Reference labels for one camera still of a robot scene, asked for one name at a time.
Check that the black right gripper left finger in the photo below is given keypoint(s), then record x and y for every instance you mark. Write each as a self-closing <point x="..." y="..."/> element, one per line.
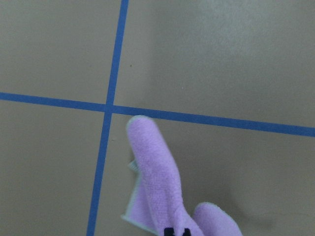
<point x="169" y="232"/>

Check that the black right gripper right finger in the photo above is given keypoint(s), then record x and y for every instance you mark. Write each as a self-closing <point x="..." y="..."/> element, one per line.
<point x="186" y="232"/>

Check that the purple microfiber cloth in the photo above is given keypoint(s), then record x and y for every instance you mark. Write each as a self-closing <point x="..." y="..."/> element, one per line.
<point x="156" y="202"/>

